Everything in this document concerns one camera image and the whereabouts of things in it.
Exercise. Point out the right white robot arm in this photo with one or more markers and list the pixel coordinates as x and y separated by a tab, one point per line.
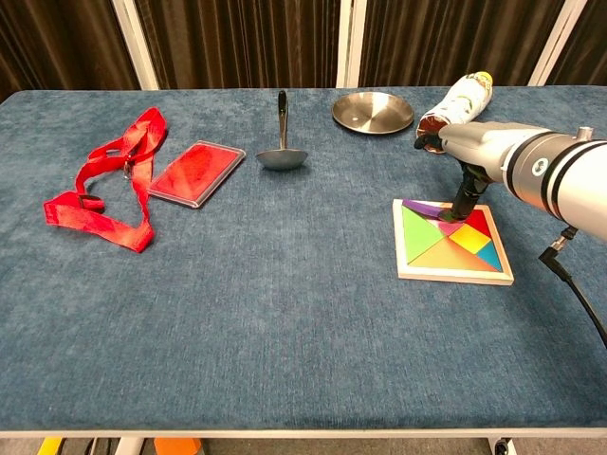
569	175

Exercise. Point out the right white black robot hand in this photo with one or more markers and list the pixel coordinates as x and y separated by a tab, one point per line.
474	142

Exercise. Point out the white screen frame post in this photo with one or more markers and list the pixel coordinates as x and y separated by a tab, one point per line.
555	42
351	42
137	52

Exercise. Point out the green triangle tangram piece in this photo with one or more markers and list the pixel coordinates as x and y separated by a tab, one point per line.
419	234

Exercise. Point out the red clear badge holder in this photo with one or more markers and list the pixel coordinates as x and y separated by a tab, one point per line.
194	173

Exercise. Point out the red triangle tangram piece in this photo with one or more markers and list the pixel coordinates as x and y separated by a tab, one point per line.
480	223

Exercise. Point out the brown curtain panel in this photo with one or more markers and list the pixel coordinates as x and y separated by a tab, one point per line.
590	42
237	42
57	42
450	38

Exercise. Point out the round steel plate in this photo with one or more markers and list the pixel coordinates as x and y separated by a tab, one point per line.
372	114

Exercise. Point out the tea bottle yellow cap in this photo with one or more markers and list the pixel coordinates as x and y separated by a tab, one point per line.
467	97

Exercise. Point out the yellow floor tape strip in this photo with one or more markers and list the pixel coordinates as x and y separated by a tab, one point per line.
49	446

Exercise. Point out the purple parallelogram tangram piece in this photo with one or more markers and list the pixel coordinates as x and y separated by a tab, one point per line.
422	207

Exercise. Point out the yellow square tangram piece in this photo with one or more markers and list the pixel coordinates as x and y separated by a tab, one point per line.
470	239

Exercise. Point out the blue triangle puzzle piece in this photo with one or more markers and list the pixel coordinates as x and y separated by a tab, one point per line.
491	256

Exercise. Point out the blue table cloth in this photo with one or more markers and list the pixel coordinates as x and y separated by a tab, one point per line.
284	308

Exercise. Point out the white wooden tangram tray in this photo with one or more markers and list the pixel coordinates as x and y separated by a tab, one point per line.
450	273

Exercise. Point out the orange triangle tangram piece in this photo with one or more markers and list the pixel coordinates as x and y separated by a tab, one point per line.
453	258

